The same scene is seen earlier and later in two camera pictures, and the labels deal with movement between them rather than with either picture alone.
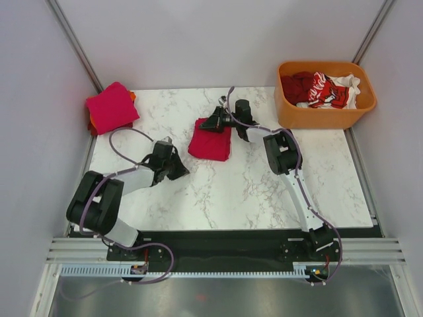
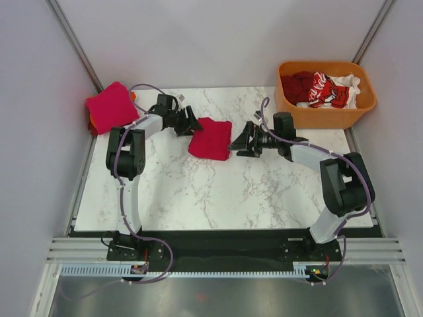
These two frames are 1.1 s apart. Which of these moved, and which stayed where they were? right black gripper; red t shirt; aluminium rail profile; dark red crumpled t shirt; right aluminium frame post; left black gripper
Moved: right black gripper; left black gripper
Stayed: red t shirt; right aluminium frame post; dark red crumpled t shirt; aluminium rail profile
